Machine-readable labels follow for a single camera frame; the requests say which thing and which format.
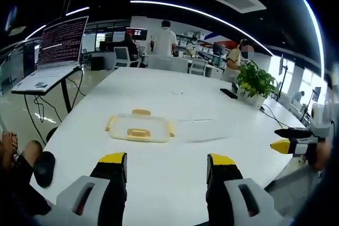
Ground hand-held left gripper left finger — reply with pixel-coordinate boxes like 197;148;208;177
56;152;128;226

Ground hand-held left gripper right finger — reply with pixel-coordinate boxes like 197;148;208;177
206;153;282;226

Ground clear lid with yellow buckles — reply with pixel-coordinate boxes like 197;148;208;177
105;109;176;144

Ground person's right hand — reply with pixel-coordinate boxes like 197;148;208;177
304;141;333;171

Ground green potted plant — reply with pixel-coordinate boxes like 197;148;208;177
235;60;279;108

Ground rounded black object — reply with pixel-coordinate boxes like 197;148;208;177
32;151;56;188

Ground flat black device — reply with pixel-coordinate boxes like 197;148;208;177
219;88;239;100

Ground person's leg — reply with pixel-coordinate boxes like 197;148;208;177
20;140;43;167

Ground person's black shorts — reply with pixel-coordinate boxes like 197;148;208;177
0;153;52;219

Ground black-legged laptop stand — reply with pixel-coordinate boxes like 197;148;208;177
23;67;84;114

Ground person's foot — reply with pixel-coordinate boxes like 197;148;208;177
0;130;20;170

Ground white office chair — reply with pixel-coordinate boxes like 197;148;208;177
113;46;139;68
189;57;209;76

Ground open white laptop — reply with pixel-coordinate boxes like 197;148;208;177
10;15;90;96

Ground black cable on table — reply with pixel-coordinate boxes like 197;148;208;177
260;103;293;129

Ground black laptop cable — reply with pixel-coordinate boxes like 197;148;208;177
23;68;87;144

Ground wall monitor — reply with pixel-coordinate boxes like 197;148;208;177
125;27;148;42

